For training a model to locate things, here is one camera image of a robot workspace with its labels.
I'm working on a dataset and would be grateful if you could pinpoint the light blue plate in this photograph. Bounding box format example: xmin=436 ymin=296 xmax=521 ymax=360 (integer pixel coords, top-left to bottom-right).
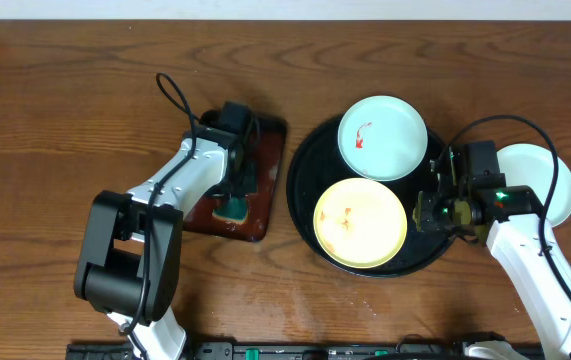
xmin=337 ymin=95 xmax=428 ymax=182
xmin=497 ymin=144 xmax=571 ymax=227

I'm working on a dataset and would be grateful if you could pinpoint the green yellow sponge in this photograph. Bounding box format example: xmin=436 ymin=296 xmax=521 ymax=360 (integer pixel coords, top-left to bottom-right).
xmin=212 ymin=197 xmax=248 ymax=224

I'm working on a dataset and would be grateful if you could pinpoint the yellow plate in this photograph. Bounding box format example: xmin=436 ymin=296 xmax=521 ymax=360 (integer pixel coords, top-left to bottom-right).
xmin=313 ymin=178 xmax=408 ymax=269

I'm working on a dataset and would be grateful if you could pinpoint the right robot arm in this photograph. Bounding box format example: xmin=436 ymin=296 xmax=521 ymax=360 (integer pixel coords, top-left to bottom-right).
xmin=414 ymin=154 xmax=571 ymax=359

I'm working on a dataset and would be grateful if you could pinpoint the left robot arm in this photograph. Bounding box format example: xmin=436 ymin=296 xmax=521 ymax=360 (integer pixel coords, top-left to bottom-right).
xmin=74 ymin=102 xmax=263 ymax=359

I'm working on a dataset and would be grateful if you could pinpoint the rectangular black brown tray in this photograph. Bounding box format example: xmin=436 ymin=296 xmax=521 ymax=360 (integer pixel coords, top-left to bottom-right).
xmin=184 ymin=113 xmax=287 ymax=242

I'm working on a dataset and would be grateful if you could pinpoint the round black tray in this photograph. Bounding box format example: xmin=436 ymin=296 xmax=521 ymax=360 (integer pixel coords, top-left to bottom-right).
xmin=286 ymin=115 xmax=453 ymax=278

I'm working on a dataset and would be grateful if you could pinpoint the left black cable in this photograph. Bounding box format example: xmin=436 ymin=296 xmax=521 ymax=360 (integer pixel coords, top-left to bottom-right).
xmin=119 ymin=72 xmax=201 ymax=360

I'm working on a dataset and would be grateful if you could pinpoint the black cable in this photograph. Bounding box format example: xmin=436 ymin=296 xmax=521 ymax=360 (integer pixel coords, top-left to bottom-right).
xmin=437 ymin=114 xmax=571 ymax=341
xmin=119 ymin=72 xmax=201 ymax=360

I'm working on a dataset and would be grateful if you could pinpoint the right black cable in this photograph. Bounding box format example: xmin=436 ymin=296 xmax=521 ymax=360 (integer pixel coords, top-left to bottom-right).
xmin=437 ymin=114 xmax=571 ymax=341

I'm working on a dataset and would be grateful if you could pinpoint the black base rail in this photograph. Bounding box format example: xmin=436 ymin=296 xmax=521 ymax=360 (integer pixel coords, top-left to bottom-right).
xmin=64 ymin=339 xmax=546 ymax=360

